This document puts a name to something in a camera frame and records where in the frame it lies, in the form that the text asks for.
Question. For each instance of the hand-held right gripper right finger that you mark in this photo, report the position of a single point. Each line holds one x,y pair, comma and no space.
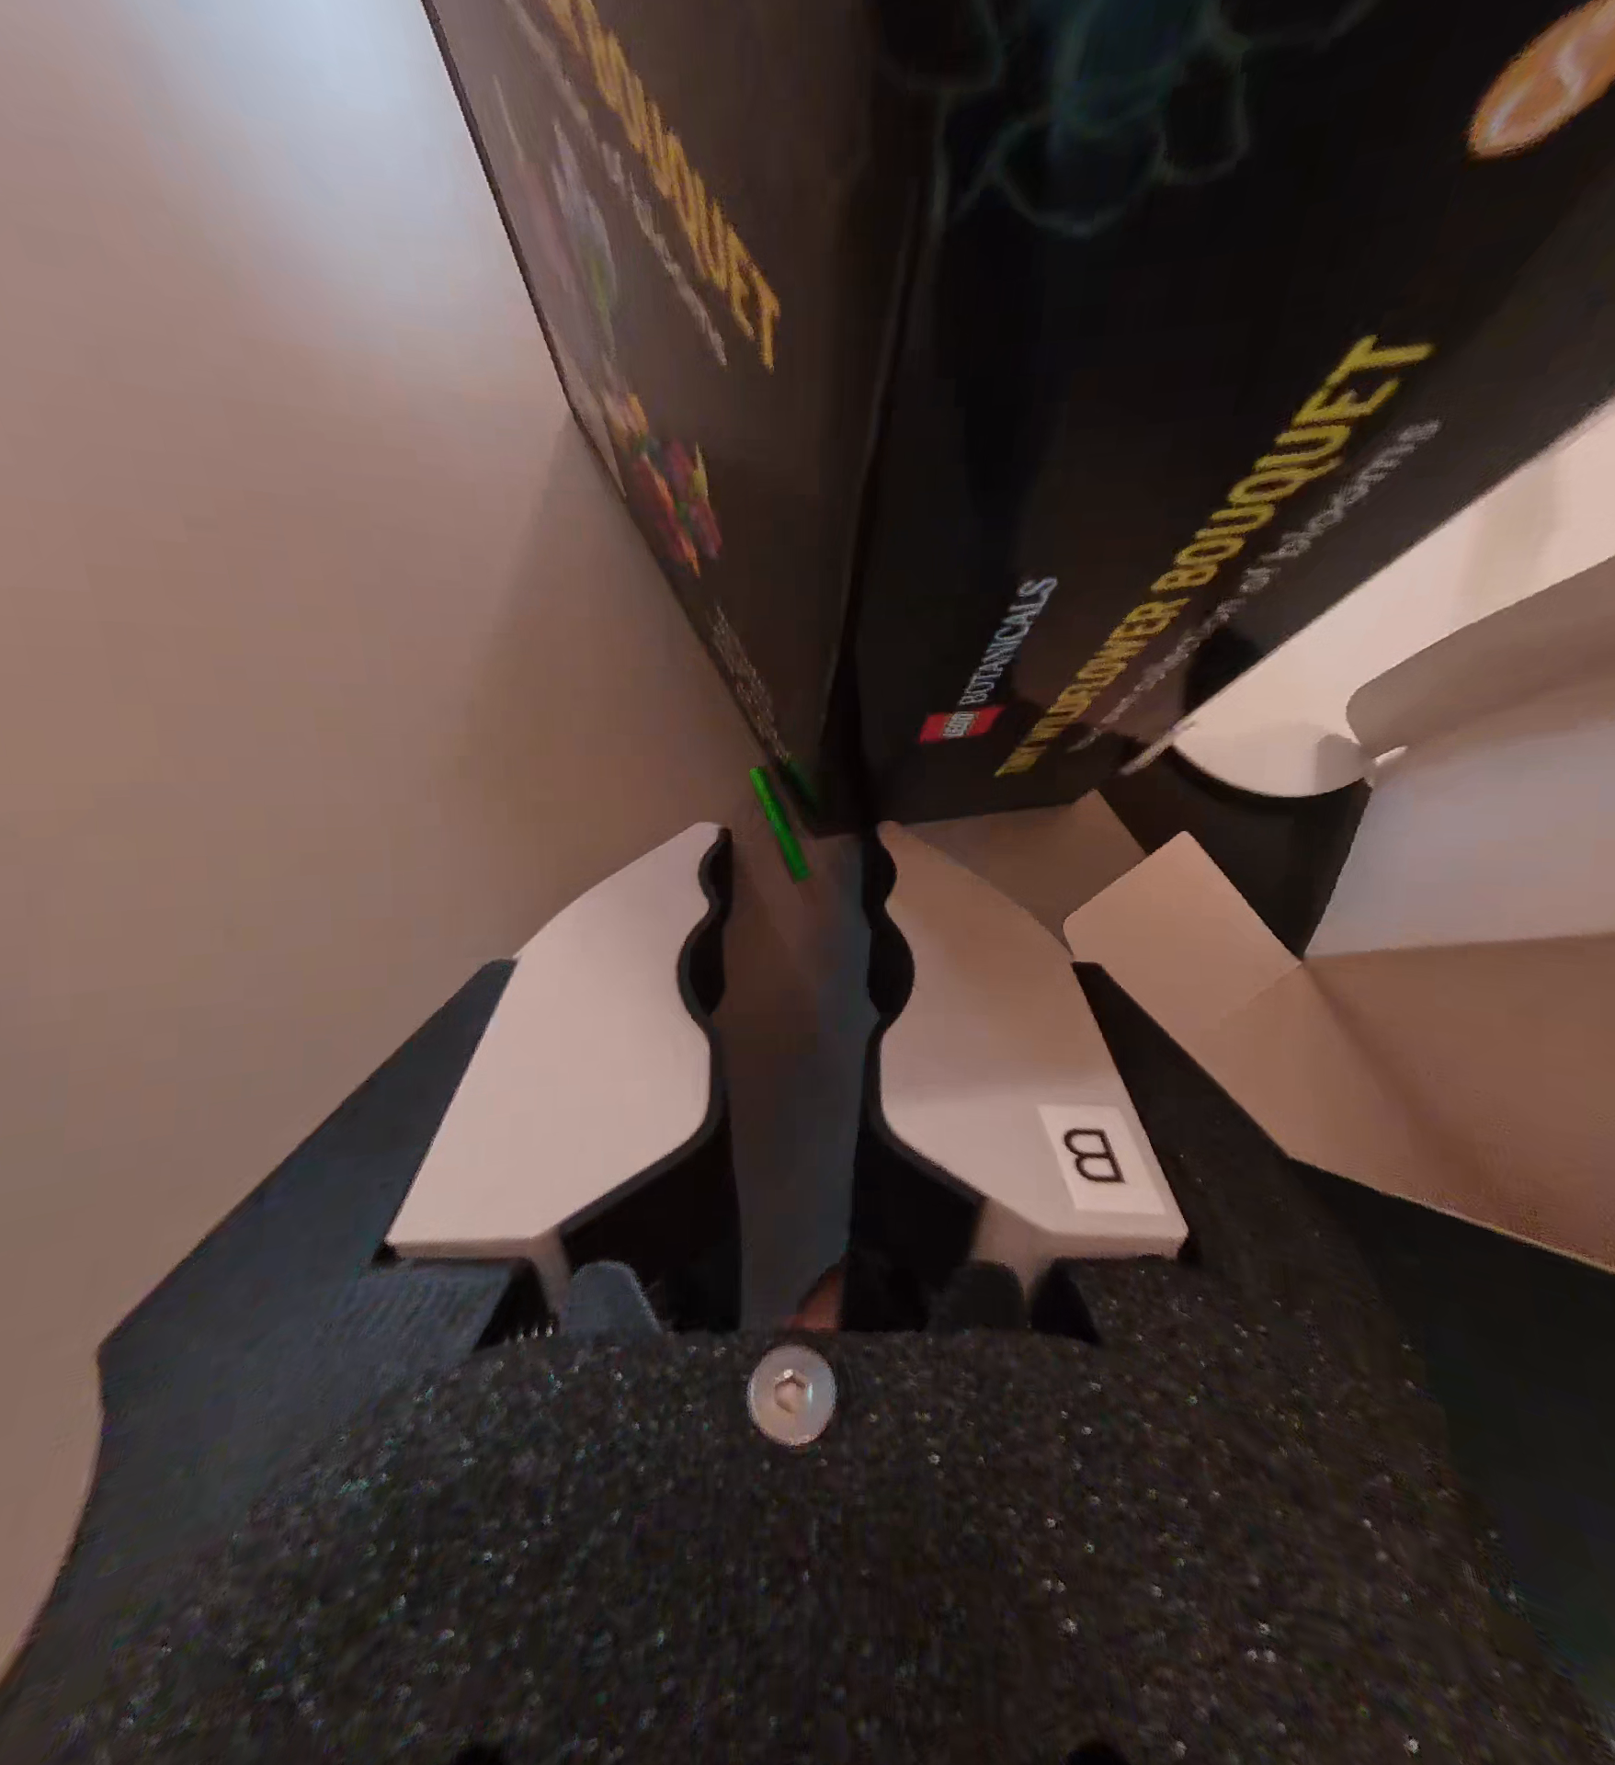
986,1063

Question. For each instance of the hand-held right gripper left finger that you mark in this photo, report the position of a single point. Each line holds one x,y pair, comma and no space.
573,1063

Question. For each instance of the thin green lego rod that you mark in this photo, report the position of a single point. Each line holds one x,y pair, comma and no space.
779,828

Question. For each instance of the black printed lego box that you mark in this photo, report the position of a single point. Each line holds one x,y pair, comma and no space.
1138,346

